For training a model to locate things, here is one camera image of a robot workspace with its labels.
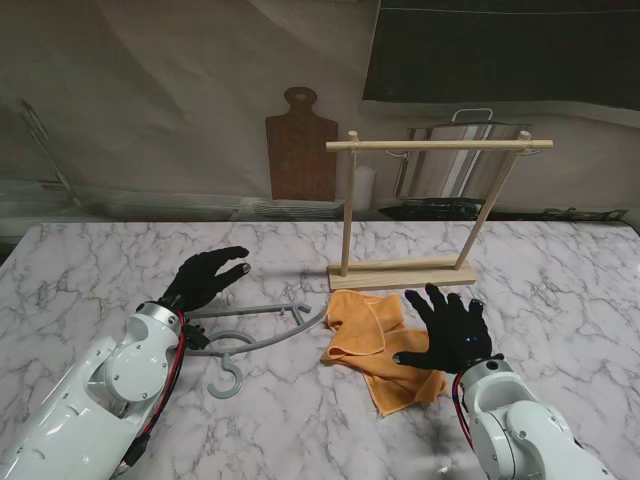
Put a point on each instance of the orange microfibre towel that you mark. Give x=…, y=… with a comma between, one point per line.
x=360, y=330

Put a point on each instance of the grey plastic clothes hanger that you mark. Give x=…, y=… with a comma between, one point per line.
x=260, y=309

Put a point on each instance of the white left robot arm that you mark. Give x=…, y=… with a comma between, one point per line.
x=115, y=375

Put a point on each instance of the printed kitchen backdrop cloth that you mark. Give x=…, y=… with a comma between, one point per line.
x=150, y=100

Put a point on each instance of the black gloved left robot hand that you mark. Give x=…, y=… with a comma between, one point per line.
x=200, y=280

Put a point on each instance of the wooden hanging rack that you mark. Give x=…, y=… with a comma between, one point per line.
x=440, y=145

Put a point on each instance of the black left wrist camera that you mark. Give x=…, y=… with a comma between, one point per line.
x=197, y=337

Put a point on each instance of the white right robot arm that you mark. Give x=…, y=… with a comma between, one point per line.
x=510, y=415

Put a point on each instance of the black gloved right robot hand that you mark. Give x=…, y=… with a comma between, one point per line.
x=455, y=335

